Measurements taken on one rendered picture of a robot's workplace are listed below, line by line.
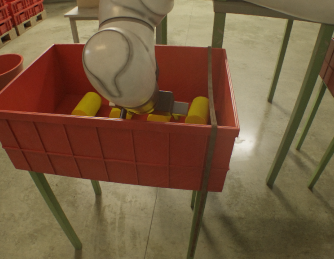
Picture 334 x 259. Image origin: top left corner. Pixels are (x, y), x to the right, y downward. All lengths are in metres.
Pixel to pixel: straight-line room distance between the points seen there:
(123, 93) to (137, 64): 0.05
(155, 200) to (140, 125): 0.91
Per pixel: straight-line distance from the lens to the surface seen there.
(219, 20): 0.96
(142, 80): 0.39
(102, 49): 0.36
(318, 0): 0.29
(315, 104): 1.63
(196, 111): 0.79
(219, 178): 0.64
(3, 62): 2.68
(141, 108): 0.51
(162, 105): 0.58
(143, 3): 0.44
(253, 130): 1.87
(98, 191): 1.43
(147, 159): 0.60
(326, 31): 1.06
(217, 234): 1.32
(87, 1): 2.60
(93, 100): 0.88
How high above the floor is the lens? 1.17
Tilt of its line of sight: 39 degrees down
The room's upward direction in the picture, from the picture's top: straight up
